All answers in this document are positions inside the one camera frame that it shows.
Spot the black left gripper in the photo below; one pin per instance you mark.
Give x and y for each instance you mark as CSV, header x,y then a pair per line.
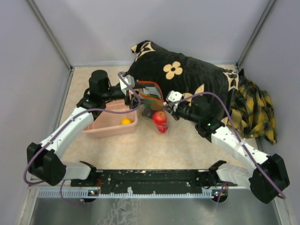
x,y
133,103

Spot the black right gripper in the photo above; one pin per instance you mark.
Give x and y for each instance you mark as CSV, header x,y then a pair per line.
x,y
174,110

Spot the clear zip bag red zipper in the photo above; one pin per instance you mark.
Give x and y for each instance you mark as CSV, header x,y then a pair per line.
x,y
149,87

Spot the red yellow toy apple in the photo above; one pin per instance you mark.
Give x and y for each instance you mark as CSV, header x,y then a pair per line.
x,y
159,118

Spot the brown toy kiwi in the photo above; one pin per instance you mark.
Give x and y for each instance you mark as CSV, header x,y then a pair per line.
x,y
156,106

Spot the red toy pepper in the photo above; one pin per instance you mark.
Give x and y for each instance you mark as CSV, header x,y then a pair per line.
x,y
162,129

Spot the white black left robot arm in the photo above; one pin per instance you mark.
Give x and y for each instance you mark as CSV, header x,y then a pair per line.
x,y
44,158

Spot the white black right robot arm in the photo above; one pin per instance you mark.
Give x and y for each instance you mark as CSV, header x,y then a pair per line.
x,y
265,175

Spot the yellow toy lemon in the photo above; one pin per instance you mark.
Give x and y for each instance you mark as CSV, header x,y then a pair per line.
x,y
126,121

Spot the pink plastic basket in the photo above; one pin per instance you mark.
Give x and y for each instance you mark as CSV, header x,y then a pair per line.
x,y
109,124

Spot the black floral pillow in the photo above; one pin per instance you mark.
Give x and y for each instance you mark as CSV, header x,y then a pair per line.
x,y
184,74

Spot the yellow plaid shirt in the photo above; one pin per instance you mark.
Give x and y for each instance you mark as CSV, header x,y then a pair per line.
x,y
252,112

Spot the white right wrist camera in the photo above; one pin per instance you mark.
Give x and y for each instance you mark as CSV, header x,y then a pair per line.
x,y
173,97

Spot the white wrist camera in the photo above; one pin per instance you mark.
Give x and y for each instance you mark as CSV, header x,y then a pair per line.
x,y
127,82
173,97

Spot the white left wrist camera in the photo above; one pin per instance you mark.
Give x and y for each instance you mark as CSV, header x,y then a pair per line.
x,y
127,82

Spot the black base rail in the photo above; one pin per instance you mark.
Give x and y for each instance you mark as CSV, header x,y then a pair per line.
x,y
150,181

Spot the aluminium frame rail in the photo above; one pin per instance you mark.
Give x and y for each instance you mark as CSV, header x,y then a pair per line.
x,y
88,194

